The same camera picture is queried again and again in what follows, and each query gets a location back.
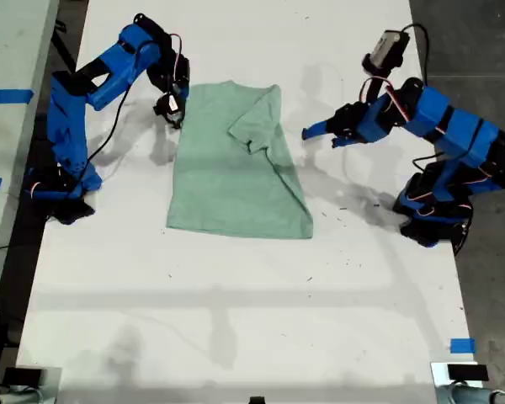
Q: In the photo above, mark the round black camera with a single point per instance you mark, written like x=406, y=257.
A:
x=168, y=107

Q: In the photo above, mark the pale green t-shirt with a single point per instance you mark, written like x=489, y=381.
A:
x=219, y=181

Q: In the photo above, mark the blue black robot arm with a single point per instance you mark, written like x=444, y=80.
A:
x=458, y=126
x=67, y=126

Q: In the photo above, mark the black camera stalk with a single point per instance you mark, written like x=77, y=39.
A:
x=374, y=90

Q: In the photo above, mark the long blue tape strip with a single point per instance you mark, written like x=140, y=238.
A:
x=8, y=96

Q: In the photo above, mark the grey metal bracket plate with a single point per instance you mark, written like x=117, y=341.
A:
x=52, y=387

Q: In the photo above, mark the small black box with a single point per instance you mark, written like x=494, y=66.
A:
x=256, y=400
x=467, y=372
x=23, y=375

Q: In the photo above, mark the boxy black camera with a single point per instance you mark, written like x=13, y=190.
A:
x=385, y=48

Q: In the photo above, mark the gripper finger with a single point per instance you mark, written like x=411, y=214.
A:
x=344, y=140
x=315, y=130

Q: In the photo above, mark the white metal bracket plate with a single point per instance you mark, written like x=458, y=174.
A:
x=439, y=379

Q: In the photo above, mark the pale grey side table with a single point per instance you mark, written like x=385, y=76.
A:
x=4, y=50

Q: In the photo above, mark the grey metal pipe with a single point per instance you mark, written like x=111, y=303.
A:
x=8, y=397
x=471, y=396

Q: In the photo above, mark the blue tape patch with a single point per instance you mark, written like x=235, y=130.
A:
x=463, y=345

